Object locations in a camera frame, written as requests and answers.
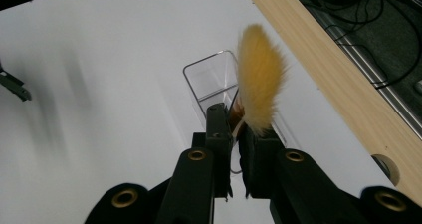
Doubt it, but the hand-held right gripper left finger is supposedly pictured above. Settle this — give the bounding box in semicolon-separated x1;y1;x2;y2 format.
192;102;234;199

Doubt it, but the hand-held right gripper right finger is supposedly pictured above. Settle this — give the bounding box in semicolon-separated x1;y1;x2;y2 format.
237;125;287;200

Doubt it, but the clear acrylic brush organizer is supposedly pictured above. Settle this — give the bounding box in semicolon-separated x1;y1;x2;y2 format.
181;49;291;175

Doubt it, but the large fluffy makeup brush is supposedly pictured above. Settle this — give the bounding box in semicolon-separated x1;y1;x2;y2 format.
229;23;289;139

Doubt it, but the white table board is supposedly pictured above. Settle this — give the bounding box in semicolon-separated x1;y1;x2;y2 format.
0;0;399;224

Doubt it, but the metal floor rail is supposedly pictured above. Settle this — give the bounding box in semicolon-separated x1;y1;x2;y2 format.
310;6;422;140

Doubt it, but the black floor cable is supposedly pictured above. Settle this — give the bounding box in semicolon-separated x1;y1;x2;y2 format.
323;16;422;90
297;0;387;28

